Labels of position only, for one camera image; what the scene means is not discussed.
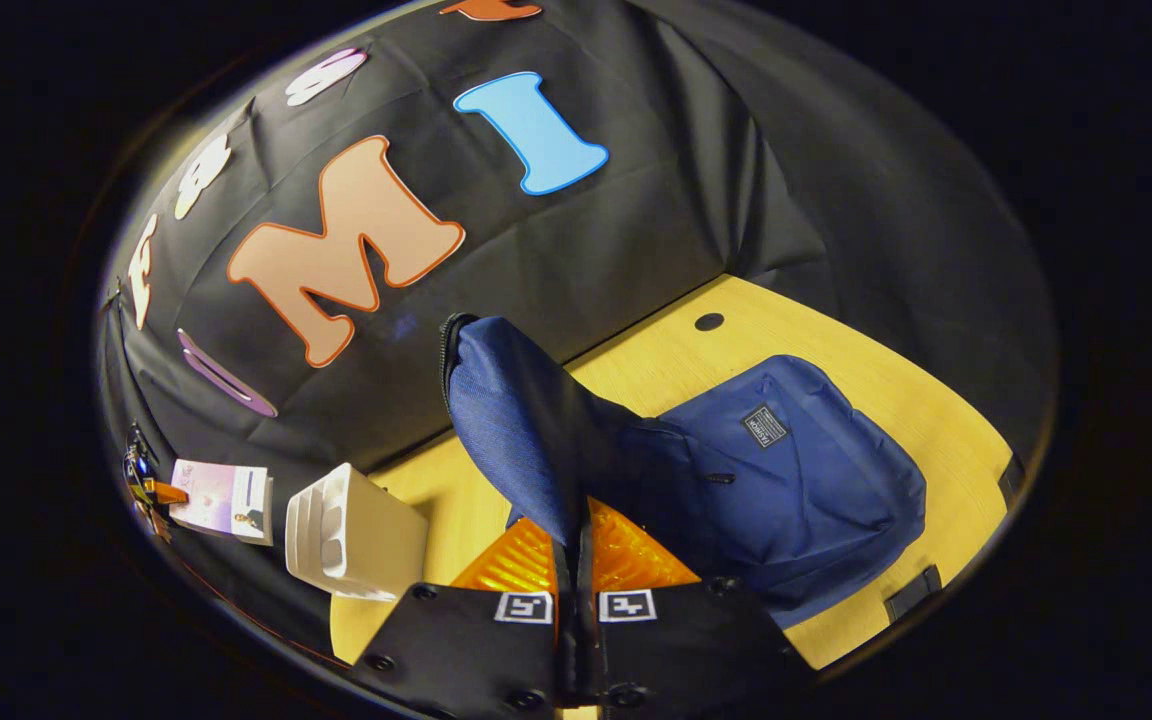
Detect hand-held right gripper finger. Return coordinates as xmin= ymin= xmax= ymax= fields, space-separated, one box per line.
xmin=576 ymin=495 xmax=807 ymax=720
xmin=351 ymin=515 xmax=577 ymax=720

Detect pink book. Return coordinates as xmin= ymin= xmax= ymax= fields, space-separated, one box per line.
xmin=168 ymin=458 xmax=275 ymax=546

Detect white bookshelf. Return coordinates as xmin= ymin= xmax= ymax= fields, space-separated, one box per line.
xmin=284 ymin=462 xmax=430 ymax=603

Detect blue schoolbag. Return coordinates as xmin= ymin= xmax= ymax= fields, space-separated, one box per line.
xmin=439 ymin=312 xmax=1027 ymax=631

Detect black backdrop cloth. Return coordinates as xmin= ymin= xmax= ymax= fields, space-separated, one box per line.
xmin=101 ymin=0 xmax=1057 ymax=666

